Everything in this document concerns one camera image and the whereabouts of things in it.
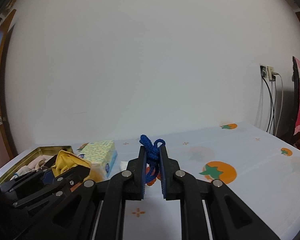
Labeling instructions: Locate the yellow cloth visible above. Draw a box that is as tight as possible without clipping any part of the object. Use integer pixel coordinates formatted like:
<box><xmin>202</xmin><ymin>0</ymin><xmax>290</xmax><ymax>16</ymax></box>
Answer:
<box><xmin>51</xmin><ymin>150</ymin><xmax>91</xmax><ymax>177</ymax></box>

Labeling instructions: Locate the yellow blue tissue pack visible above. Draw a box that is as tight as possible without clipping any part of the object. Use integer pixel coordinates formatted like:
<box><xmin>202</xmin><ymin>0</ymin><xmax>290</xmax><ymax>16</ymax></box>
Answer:
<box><xmin>77</xmin><ymin>140</ymin><xmax>117</xmax><ymax>180</ymax></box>

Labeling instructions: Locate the black power cable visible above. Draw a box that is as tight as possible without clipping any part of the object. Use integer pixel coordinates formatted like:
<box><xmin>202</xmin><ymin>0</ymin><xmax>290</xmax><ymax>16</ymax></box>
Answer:
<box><xmin>262</xmin><ymin>76</ymin><xmax>276</xmax><ymax>134</ymax></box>

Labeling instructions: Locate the white knit gloves bundle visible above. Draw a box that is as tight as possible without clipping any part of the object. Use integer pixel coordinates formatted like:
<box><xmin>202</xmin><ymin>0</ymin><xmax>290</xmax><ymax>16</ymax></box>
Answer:
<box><xmin>10</xmin><ymin>165</ymin><xmax>36</xmax><ymax>180</ymax></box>

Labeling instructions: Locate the blue knotted cord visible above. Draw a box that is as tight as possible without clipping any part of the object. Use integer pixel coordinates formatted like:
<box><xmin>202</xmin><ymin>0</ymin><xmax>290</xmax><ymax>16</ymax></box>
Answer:
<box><xmin>139</xmin><ymin>134</ymin><xmax>166</xmax><ymax>186</ymax></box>

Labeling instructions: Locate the dark chair back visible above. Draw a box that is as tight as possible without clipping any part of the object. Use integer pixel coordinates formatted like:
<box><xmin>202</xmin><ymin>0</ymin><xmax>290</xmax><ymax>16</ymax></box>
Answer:
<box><xmin>284</xmin><ymin>57</ymin><xmax>300</xmax><ymax>144</ymax></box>

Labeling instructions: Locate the pink cloth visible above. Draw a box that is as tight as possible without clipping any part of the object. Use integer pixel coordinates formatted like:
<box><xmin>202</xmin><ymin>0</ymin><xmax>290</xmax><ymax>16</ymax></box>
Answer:
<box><xmin>26</xmin><ymin>155</ymin><xmax>52</xmax><ymax>171</ymax></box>

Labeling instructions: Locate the wall power outlet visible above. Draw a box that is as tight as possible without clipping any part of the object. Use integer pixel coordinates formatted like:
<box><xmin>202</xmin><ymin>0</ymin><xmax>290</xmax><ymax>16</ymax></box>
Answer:
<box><xmin>260</xmin><ymin>64</ymin><xmax>277</xmax><ymax>82</ymax></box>

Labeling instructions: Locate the gold rectangular tin tray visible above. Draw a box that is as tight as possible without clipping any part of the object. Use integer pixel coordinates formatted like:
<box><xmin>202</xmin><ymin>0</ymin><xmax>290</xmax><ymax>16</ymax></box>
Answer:
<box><xmin>0</xmin><ymin>145</ymin><xmax>73</xmax><ymax>185</ymax></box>

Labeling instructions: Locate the white power cable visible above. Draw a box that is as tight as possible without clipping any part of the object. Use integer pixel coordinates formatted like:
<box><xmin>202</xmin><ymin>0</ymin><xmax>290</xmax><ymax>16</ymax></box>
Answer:
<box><xmin>273</xmin><ymin>73</ymin><xmax>285</xmax><ymax>136</ymax></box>

